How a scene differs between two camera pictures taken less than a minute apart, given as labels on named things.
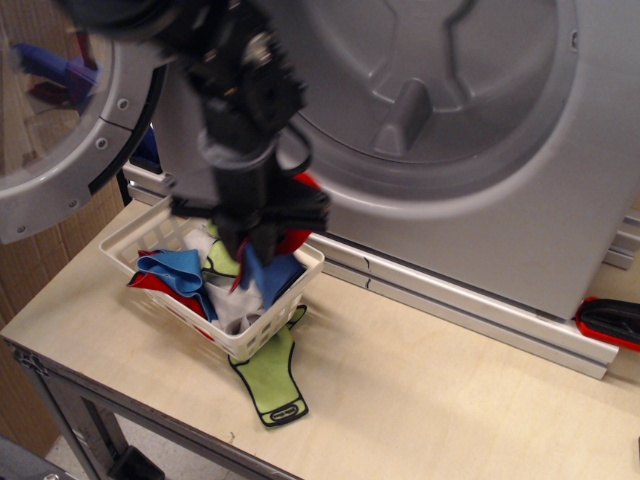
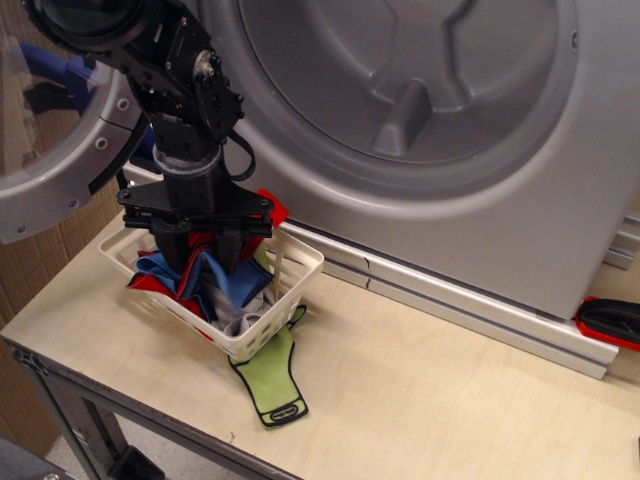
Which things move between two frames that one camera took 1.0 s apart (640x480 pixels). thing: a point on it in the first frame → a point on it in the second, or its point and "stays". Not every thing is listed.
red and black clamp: [614, 321] stays
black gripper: [249, 182] → [197, 192]
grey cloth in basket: [230, 303] stays
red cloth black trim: [288, 239] → [203, 240]
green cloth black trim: [268, 367] stays
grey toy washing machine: [491, 142] stays
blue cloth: [275, 276] → [244, 283]
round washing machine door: [79, 105] stays
